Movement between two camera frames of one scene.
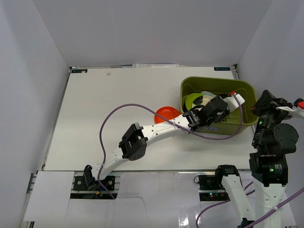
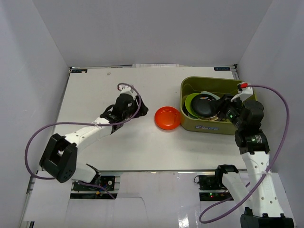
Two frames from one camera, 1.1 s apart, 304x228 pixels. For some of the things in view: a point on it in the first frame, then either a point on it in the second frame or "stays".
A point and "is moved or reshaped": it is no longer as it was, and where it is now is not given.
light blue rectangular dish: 207,93 stays
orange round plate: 166,112 stays
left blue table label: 83,71 stays
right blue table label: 222,69 stays
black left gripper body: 223,116 to 141,108
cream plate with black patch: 202,100 is moved or reshaped
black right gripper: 267,101 to 219,106
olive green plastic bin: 245,90 stays
